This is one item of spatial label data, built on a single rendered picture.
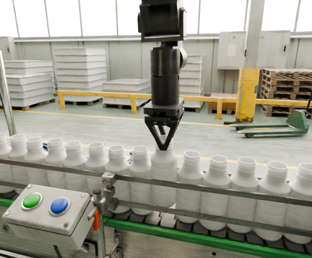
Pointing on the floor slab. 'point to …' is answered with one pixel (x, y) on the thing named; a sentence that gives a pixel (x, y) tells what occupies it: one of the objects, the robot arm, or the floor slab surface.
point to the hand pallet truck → (300, 119)
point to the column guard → (247, 94)
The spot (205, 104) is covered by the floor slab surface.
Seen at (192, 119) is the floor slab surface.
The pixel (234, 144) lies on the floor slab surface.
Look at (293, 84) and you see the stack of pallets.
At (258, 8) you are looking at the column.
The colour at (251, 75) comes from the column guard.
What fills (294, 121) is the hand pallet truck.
